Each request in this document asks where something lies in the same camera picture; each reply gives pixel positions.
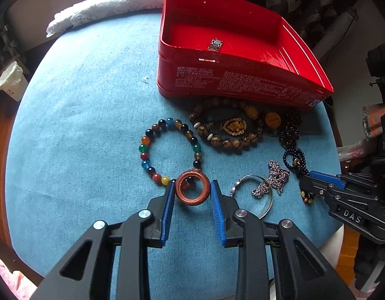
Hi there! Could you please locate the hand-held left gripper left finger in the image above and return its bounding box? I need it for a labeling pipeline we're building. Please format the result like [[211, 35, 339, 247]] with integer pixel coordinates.
[[30, 179, 176, 300]]

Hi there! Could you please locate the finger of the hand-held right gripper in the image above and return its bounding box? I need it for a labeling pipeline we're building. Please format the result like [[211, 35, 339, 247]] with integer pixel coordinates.
[[300, 176, 347, 209], [309, 170, 380, 192]]

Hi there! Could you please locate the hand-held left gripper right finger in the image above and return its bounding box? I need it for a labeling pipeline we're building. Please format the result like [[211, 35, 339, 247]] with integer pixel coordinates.
[[210, 179, 357, 300]]

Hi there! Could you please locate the red-brown stone ring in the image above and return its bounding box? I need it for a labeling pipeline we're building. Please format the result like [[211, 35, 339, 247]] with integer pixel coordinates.
[[174, 169, 211, 207]]

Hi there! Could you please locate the black bead bracelet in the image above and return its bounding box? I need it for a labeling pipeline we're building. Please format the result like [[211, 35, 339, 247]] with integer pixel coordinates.
[[283, 148, 318, 205]]

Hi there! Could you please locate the silver chain necklace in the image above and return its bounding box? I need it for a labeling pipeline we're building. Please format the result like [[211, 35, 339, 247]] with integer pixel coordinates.
[[251, 159, 290, 198]]

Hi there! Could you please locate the silver bangle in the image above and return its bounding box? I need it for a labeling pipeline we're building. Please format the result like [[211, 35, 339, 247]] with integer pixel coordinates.
[[230, 175, 274, 220]]

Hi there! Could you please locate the dark brown bead necklace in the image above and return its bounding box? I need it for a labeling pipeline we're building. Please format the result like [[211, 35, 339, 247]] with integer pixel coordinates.
[[278, 108, 302, 149]]

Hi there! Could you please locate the brown wooden bead bracelet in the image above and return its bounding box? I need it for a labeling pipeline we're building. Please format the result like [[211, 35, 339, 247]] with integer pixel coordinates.
[[189, 98, 268, 152]]

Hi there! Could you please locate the multicolour bead bracelet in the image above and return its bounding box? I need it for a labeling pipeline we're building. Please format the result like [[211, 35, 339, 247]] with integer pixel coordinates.
[[139, 118, 203, 187]]

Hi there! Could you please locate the round amber pendant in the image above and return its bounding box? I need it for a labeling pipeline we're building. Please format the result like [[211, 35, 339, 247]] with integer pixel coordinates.
[[263, 111, 282, 131]]

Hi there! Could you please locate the gold figure pendant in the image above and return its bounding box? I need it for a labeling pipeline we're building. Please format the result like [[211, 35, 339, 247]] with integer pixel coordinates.
[[219, 117, 247, 137]]

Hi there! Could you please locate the red tin box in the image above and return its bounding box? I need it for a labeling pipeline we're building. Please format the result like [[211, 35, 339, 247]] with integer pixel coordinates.
[[156, 0, 333, 111]]

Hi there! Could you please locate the clear pink-printed plastic bag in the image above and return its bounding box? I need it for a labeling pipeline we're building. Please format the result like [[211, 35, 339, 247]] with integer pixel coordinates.
[[338, 145, 367, 164]]

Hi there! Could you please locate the orange patterned bag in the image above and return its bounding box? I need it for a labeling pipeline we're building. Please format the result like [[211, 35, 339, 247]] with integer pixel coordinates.
[[363, 103, 385, 142]]

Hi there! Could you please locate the blue table cloth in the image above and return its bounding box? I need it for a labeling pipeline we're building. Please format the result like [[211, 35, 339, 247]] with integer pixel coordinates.
[[5, 15, 346, 300]]

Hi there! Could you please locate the black device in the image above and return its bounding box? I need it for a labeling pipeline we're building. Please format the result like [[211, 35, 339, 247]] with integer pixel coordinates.
[[367, 45, 385, 101]]

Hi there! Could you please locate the pink cloth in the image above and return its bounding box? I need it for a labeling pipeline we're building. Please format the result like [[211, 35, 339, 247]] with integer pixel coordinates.
[[0, 253, 40, 300]]

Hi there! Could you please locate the dark leaf-patterned curtain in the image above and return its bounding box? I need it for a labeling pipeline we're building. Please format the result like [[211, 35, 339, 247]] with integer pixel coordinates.
[[156, 0, 380, 51]]

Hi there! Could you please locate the white lined trash bin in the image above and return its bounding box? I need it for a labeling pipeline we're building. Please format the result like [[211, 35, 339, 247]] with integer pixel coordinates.
[[0, 61, 29, 102]]

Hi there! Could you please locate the white lace cloth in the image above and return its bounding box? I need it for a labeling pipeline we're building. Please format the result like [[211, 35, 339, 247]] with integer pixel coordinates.
[[46, 0, 190, 38]]

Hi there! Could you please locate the grey patterned window curtain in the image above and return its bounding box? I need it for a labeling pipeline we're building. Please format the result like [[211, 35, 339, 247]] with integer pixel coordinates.
[[0, 22, 24, 69]]

